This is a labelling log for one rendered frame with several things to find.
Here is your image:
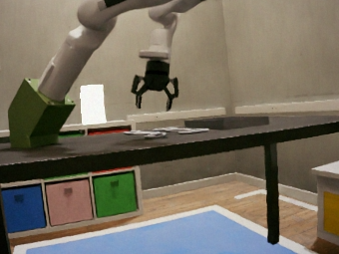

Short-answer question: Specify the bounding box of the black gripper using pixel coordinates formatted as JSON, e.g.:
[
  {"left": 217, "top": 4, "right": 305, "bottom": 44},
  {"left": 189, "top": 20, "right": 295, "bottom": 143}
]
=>
[{"left": 131, "top": 61, "right": 178, "bottom": 112}]

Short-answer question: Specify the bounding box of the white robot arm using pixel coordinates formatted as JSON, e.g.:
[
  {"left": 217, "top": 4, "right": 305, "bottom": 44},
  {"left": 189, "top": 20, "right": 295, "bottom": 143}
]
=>
[{"left": 37, "top": 0, "right": 205, "bottom": 101}]

